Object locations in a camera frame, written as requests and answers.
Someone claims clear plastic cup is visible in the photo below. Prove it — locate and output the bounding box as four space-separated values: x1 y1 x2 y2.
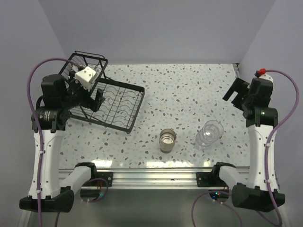
196 132 219 147
202 120 223 141
195 138 212 150

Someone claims beige cup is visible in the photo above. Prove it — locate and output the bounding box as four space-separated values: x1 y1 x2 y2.
159 129 177 145
160 140 175 152
160 144 174 154

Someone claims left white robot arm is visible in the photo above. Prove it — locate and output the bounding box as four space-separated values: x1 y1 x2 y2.
19 73 105 213

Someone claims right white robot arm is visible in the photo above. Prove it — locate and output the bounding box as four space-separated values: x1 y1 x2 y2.
211 78 285 212

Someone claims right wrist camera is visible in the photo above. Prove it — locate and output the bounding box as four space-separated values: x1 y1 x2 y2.
255 68 273 82

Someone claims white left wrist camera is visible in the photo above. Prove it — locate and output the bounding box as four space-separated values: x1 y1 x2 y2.
75 66 97 91

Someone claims black wire dish rack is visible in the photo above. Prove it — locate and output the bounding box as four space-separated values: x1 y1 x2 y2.
69 51 145 134

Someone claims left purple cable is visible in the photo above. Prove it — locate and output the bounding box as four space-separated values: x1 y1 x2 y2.
26 58 109 227

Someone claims purple cable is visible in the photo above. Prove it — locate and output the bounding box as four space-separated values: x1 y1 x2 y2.
191 69 298 227
26 58 109 227

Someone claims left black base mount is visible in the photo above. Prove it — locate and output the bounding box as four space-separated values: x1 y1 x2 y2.
89 171 114 187

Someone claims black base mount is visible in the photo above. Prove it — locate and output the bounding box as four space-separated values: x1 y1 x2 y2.
196 172 227 187
89 171 114 187

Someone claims aluminium mounting rail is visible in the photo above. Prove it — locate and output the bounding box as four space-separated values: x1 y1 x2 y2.
58 168 251 189

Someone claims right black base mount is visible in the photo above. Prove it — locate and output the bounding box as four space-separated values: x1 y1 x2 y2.
196 172 227 187

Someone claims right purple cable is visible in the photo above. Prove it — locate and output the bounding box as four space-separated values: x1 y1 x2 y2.
191 69 298 227

